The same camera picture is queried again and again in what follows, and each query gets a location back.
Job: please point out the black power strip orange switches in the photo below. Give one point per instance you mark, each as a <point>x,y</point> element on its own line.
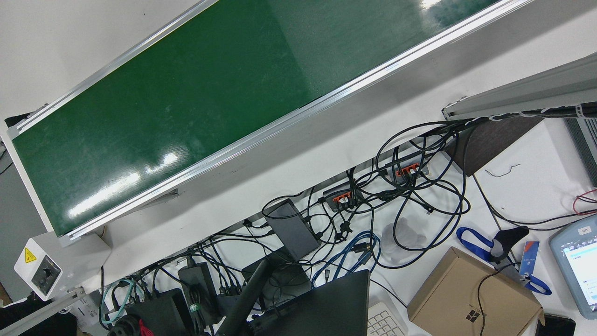
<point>406,170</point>
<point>343,198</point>

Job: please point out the dark grey adapter box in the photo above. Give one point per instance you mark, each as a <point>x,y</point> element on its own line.
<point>294,228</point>

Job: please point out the green conveyor belt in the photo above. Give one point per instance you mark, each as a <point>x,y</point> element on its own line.
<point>210,93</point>

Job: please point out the clear plastic bag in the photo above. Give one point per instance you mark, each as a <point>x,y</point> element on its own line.
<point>406,238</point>

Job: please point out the black power brick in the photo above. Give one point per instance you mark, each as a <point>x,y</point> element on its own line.
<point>196,284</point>

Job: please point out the white keyboard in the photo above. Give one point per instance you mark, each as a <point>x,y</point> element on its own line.
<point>385,322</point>

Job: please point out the dark brown panel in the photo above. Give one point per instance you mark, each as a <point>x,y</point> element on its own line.
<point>489,144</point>

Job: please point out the black box device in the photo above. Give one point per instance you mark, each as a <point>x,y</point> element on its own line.
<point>158,312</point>

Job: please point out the brown cardboard box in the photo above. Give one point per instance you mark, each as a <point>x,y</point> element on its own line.
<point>466,298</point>

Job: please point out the black grey handheld tool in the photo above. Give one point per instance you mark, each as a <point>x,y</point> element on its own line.
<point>506,240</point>

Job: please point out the blue card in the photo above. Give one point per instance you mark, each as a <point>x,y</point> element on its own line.
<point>529,259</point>

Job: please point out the grey aluminium extrusion beam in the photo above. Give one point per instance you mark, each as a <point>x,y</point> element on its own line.
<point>536,93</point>

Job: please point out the white conveyor control box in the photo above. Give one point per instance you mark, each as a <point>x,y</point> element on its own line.
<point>42,270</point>

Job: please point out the grey ribbed device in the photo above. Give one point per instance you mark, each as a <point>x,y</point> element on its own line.
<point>585,144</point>

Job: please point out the grey teach pendant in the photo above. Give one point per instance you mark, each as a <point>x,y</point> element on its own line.
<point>578,266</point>

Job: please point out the black phone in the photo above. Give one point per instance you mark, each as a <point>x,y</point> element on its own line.
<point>555,325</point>

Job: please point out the aluminium rail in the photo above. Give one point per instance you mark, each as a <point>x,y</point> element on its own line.
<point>42,312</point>

